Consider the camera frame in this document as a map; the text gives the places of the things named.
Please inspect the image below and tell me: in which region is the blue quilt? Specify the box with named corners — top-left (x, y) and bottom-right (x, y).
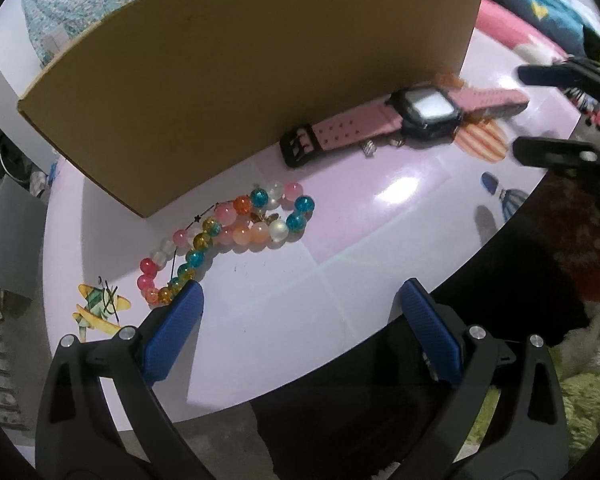
top-left (485, 0), bottom-right (588, 56)

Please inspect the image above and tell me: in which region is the grey box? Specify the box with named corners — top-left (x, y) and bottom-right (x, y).
top-left (0, 175), bottom-right (48, 301)

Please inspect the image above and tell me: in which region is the brown cardboard box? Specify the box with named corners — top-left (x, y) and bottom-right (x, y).
top-left (17, 0), bottom-right (488, 219)

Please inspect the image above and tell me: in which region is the black hair pin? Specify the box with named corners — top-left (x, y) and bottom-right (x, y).
top-left (102, 280), bottom-right (121, 321)

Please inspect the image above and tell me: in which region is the blue patterned wall cloth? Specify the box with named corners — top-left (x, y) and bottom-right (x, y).
top-left (20, 0), bottom-right (176, 66)

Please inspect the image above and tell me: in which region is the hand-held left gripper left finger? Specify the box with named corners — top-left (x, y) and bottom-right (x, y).
top-left (35, 279), bottom-right (206, 480)

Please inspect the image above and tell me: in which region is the green fluffy rug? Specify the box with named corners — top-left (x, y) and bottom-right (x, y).
top-left (467, 340), bottom-right (600, 461)

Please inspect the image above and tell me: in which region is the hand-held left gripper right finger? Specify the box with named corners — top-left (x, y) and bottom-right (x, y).
top-left (392, 277), bottom-right (567, 480)

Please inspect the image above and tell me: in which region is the multicoloured bead bracelet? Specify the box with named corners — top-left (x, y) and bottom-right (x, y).
top-left (137, 181), bottom-right (316, 307)

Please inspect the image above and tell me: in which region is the pink strap smart watch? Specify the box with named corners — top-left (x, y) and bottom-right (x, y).
top-left (279, 86), bottom-right (530, 168)

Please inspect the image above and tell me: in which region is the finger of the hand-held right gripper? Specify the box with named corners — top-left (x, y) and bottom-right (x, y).
top-left (517, 56), bottom-right (600, 104)
top-left (512, 135), bottom-right (600, 182)

